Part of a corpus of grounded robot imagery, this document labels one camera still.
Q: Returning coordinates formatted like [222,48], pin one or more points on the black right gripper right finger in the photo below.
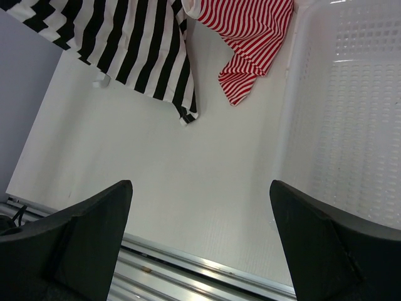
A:
[332,254]

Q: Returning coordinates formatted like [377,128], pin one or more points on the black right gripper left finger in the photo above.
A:
[68,255]

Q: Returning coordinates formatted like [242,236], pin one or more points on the black white striped tank top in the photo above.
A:
[140,44]

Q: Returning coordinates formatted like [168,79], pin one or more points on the red white striped tank top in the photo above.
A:
[254,31]

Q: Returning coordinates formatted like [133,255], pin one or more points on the white plastic perforated basket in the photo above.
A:
[339,137]

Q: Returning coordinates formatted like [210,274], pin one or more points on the white metal clothes rack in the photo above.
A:
[102,80]

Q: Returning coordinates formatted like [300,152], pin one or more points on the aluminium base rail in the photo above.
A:
[147,271]

